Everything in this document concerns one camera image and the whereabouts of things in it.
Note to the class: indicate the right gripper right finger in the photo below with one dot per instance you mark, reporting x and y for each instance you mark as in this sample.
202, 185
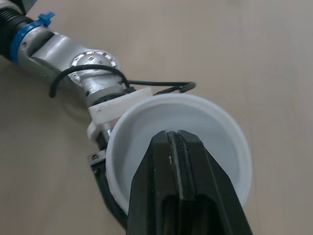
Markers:
210, 191

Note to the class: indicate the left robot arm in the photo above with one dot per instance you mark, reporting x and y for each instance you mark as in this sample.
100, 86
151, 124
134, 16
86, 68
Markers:
63, 54

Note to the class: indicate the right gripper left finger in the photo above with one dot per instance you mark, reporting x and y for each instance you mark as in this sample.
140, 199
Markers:
151, 186

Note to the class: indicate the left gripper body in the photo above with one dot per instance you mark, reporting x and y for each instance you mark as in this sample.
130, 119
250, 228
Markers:
101, 176

